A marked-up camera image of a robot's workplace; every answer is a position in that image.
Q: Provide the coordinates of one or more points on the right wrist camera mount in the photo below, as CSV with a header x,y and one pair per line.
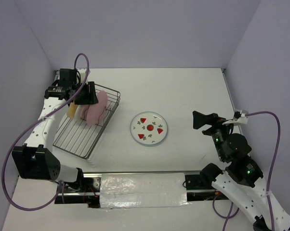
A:
x,y
239,118

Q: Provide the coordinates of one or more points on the yellow plate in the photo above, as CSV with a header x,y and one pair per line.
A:
x,y
71,110

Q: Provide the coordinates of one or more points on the pink plate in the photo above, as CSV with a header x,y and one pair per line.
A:
x,y
95,111

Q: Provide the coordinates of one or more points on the white plate blue rim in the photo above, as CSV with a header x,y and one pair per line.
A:
x,y
81,112

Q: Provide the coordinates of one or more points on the white strawberry pattern plate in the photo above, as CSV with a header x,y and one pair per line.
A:
x,y
148,128

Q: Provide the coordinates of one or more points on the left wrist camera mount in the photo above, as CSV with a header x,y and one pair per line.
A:
x,y
81,74

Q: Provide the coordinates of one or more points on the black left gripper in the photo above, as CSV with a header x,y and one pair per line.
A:
x,y
90,98

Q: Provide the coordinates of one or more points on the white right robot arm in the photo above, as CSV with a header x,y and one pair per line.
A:
x,y
242,181

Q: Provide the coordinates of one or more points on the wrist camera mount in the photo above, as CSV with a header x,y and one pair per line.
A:
x,y
81,74
239,118

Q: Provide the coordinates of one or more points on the silver foil tape cover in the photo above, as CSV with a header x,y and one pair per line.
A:
x,y
142,190

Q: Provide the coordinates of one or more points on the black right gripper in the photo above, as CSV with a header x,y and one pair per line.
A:
x,y
213,119

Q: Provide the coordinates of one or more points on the metal wire dish rack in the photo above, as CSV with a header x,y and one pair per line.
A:
x,y
77,138

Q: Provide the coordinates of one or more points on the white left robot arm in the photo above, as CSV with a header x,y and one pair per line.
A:
x,y
35,159

